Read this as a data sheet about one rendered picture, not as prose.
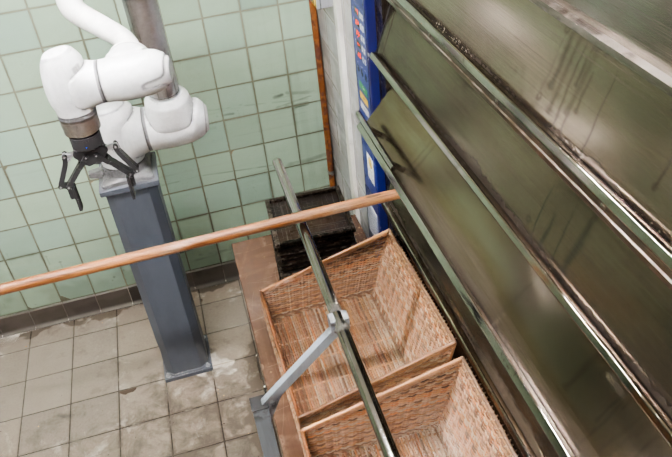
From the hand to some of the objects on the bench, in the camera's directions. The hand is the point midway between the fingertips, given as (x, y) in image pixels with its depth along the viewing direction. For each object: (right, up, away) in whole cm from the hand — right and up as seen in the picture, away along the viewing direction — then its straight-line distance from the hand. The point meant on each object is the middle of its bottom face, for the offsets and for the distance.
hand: (106, 198), depth 185 cm
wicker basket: (+65, -52, +44) cm, 94 cm away
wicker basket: (+81, -84, -2) cm, 117 cm away
